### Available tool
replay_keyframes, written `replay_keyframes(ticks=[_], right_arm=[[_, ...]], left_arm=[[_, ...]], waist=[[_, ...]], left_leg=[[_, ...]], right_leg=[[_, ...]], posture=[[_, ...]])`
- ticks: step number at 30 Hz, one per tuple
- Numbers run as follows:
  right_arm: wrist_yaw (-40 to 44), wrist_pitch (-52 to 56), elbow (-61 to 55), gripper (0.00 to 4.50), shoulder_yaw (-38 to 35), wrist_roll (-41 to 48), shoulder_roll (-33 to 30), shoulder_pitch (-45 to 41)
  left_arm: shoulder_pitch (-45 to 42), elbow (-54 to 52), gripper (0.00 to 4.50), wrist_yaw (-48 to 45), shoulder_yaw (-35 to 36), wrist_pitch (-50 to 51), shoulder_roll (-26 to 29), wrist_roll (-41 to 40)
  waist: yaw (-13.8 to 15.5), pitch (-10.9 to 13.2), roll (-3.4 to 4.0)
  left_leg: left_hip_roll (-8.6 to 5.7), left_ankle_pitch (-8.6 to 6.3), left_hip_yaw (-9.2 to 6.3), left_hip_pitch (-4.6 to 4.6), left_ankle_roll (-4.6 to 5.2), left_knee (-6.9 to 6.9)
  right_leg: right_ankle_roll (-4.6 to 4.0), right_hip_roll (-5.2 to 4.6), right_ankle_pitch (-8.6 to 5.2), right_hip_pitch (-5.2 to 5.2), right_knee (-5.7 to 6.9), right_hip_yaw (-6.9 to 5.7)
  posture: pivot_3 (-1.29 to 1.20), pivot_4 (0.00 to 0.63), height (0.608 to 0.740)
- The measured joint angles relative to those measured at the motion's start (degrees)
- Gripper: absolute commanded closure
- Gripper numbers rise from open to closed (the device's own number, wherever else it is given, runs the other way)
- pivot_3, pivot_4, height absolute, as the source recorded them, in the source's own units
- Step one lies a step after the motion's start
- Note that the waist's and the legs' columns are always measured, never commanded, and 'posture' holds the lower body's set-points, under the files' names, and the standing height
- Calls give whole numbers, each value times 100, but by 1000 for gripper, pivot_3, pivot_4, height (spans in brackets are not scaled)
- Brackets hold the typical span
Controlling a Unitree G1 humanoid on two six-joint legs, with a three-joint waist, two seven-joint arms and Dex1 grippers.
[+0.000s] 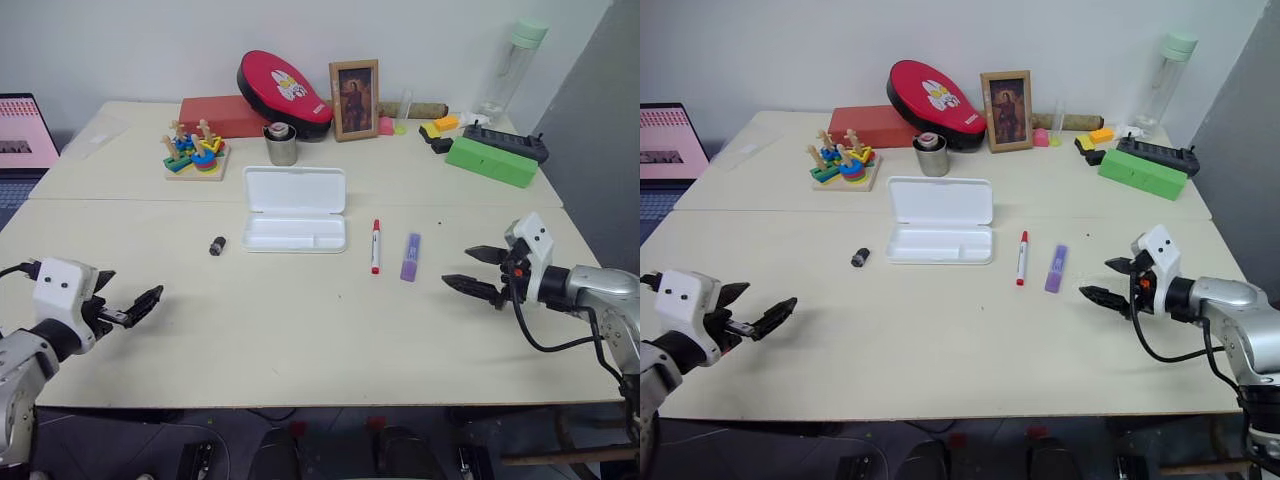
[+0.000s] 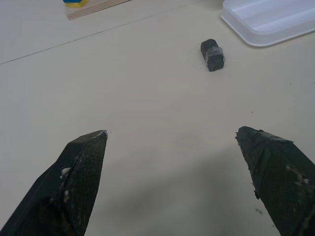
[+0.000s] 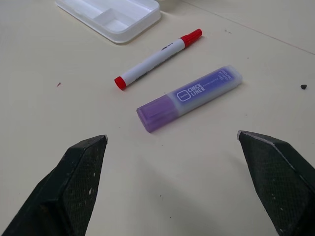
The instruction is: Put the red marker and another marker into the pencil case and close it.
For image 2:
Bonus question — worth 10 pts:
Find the plywood board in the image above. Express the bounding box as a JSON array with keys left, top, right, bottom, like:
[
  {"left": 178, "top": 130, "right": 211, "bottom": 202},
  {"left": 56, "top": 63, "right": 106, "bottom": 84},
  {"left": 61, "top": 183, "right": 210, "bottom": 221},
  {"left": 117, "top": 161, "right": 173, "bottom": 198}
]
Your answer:
[{"left": 65, "top": 0, "right": 132, "bottom": 21}]

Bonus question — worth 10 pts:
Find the white plastic tray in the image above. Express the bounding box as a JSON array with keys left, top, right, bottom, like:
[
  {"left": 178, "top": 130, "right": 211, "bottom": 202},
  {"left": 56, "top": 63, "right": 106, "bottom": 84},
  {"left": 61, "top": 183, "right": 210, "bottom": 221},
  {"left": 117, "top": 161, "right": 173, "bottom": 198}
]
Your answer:
[{"left": 220, "top": 0, "right": 315, "bottom": 47}]

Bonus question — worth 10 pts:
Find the black eraser with clear tape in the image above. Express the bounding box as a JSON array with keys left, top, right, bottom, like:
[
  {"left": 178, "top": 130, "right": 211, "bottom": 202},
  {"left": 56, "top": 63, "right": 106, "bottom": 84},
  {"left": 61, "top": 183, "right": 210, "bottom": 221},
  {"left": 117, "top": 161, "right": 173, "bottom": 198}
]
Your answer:
[{"left": 200, "top": 38, "right": 226, "bottom": 72}]

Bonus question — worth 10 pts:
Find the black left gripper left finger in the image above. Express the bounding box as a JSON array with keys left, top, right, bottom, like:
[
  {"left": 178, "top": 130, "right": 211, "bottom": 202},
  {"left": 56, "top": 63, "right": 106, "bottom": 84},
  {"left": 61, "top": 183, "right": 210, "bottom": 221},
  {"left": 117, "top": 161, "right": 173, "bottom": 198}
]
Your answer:
[{"left": 0, "top": 129, "right": 109, "bottom": 236}]

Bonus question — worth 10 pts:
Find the blue and yellow block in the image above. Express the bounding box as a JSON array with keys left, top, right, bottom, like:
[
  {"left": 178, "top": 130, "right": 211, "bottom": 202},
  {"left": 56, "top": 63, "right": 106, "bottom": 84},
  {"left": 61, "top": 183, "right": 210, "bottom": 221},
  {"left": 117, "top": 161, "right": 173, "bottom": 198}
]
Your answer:
[{"left": 63, "top": 0, "right": 90, "bottom": 9}]

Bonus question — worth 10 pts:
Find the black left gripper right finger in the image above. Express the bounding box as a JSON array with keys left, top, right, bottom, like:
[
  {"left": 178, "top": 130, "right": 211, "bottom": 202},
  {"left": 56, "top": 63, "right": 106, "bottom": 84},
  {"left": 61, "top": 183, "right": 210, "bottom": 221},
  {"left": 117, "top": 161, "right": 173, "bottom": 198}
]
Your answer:
[{"left": 235, "top": 126, "right": 315, "bottom": 236}]

